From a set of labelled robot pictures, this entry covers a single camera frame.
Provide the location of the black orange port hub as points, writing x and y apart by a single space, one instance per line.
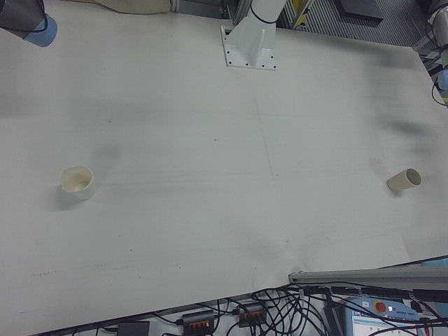
197 316
250 309

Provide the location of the black ribbed grating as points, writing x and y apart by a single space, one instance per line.
325 21

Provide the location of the aluminium frame profile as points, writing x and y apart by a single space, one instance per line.
185 5

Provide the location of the beige paper cup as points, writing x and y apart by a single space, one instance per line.
400 182
75 182

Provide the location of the black power adapter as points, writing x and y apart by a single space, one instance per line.
133 329

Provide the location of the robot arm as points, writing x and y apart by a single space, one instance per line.
21 17
442 42

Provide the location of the yellow black striped post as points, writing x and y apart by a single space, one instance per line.
301 19

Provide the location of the white pedestal mount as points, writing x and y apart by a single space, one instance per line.
250 52

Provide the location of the grey blue teach pendant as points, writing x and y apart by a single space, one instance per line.
367 304

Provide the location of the black equipment box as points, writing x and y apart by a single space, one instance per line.
357 8

